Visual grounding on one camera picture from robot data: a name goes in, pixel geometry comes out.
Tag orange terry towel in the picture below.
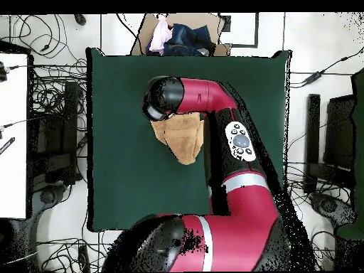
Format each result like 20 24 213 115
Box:
150 112 205 166

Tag dark green tablecloth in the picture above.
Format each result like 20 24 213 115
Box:
85 47 291 232

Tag blue jeans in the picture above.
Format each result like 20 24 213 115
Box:
146 23 217 57

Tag pink garment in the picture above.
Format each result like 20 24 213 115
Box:
149 15 173 53

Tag black floor stand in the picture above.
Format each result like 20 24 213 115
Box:
29 81 79 186

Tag cardboard box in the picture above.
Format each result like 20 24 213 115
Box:
131 12 232 57

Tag grey stand base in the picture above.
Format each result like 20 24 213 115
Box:
309 192 356 228
32 184 68 208

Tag black power strip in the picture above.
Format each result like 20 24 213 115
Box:
77 245 90 272

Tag black power adapter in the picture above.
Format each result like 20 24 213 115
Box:
301 70 325 85

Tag white desk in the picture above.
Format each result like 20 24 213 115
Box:
0 52 29 220

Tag dark green cloth-covered object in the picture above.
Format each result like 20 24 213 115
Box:
336 68 364 240

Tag black furniture frame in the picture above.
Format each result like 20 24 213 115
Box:
304 93 356 194

